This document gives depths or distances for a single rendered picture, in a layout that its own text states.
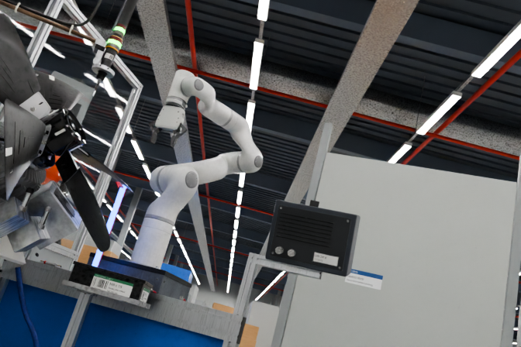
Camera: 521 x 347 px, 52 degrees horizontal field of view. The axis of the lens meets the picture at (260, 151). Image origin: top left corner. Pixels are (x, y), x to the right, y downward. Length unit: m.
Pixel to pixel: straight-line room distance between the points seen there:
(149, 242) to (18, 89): 0.81
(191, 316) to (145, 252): 0.42
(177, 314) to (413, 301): 1.66
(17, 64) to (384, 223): 2.25
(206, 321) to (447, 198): 1.91
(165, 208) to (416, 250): 1.59
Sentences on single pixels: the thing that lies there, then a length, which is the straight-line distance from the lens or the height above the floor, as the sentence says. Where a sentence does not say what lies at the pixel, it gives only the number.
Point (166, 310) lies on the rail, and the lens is 1.78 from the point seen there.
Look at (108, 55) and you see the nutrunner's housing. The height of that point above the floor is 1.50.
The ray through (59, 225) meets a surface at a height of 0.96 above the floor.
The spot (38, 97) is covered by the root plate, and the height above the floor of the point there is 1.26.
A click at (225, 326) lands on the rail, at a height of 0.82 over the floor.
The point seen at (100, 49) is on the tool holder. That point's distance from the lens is 1.77.
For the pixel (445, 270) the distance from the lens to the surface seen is 3.16.
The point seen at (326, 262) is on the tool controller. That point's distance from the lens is 1.66.
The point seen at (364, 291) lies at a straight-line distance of 3.12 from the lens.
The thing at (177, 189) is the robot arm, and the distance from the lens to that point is 2.07.
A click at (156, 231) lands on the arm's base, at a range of 2.08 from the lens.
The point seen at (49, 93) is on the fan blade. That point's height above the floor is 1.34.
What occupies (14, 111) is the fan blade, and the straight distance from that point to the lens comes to 1.32.
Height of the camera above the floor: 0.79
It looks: 19 degrees up
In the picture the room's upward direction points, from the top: 16 degrees clockwise
